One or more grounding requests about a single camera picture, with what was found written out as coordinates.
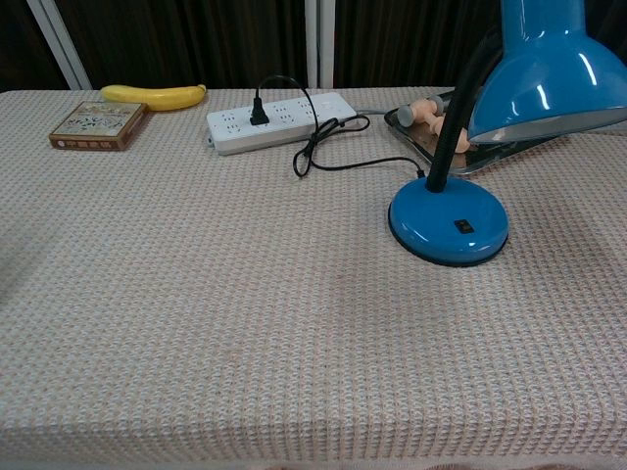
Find white slanted frame bar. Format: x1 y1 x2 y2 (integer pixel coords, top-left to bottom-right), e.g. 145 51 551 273
25 0 94 91

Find white vertical frame post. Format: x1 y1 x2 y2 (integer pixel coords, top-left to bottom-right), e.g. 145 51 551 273
304 0 336 90

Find yellow banana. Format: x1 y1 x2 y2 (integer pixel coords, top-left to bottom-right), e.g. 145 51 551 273
100 83 208 113

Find shiny metal tray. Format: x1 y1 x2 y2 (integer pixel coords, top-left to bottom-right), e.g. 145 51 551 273
383 89 574 176

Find blue desk lamp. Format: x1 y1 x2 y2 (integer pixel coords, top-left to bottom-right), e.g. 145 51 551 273
388 0 627 268

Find black power cord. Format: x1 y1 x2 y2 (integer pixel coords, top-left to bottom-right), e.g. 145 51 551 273
249 74 426 180

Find white power strip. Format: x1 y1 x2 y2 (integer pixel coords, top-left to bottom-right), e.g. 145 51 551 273
206 91 359 157

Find brown printed box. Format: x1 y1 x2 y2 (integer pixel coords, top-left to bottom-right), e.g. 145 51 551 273
48 101 149 152

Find wooden handled tool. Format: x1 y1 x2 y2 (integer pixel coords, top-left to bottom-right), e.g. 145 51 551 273
396 95 472 154

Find woven checkered tablecloth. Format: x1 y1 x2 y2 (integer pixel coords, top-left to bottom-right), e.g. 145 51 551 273
0 87 627 466

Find dark curtain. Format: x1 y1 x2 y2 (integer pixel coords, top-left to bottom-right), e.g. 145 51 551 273
0 0 627 93

